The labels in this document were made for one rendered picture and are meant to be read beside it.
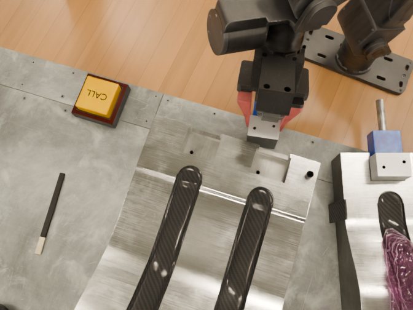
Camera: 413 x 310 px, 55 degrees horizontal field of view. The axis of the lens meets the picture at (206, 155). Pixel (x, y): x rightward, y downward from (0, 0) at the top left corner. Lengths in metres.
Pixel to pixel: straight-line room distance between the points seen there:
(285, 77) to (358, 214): 0.25
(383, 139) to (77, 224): 0.51
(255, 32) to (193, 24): 0.30
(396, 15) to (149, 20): 0.44
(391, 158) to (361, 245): 0.14
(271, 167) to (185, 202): 0.14
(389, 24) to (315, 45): 0.18
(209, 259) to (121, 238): 0.13
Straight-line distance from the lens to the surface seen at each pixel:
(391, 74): 0.79
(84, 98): 0.72
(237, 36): 0.50
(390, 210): 0.67
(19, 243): 0.75
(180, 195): 0.59
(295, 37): 0.54
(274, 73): 0.51
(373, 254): 0.62
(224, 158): 0.59
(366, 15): 0.64
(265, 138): 0.64
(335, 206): 0.66
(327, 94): 0.75
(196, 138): 0.63
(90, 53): 0.80
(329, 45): 0.78
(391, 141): 0.67
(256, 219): 0.59
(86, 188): 0.71
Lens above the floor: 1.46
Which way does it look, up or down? 75 degrees down
